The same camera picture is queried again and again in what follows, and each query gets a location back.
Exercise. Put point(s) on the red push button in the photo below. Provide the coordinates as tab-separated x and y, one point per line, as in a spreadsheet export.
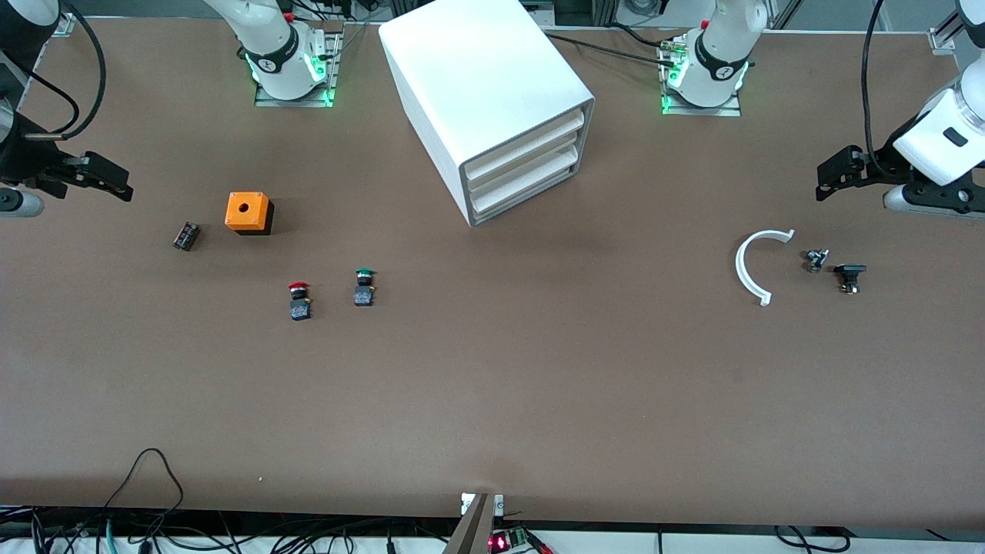
300	308

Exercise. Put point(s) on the white plastic drawer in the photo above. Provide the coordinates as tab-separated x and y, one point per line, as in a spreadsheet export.
523	191
523	171
523	146

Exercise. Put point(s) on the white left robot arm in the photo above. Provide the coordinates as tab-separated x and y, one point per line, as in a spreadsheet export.
716	54

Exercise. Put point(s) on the small grey metal part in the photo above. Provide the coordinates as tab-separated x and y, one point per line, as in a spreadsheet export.
816	260

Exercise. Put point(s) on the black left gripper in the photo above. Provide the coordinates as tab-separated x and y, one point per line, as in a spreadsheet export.
886	156

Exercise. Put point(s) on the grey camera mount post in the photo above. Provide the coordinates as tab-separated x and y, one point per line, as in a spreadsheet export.
473	531

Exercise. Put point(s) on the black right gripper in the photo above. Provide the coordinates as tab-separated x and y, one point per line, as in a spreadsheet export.
23	158

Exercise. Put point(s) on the orange button enclosure box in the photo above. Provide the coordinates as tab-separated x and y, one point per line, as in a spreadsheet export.
246	209

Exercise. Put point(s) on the white curved plastic piece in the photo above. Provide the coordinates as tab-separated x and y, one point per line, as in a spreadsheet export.
739	265

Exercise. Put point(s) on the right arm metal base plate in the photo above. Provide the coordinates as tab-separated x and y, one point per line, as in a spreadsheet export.
269	100

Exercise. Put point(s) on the black push button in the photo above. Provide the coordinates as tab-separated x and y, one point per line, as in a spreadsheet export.
849	271

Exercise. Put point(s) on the dark cylindrical capacitor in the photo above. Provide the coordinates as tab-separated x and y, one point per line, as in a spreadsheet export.
187	236

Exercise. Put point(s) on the white drawer cabinet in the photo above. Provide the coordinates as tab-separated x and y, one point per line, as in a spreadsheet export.
477	69

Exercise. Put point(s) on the circuit board with red light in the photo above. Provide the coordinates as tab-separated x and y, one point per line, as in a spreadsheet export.
504	541

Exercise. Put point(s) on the green push button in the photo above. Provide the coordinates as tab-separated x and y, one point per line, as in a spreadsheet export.
364	295

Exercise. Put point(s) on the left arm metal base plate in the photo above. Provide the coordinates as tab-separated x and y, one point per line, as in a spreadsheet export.
692	111

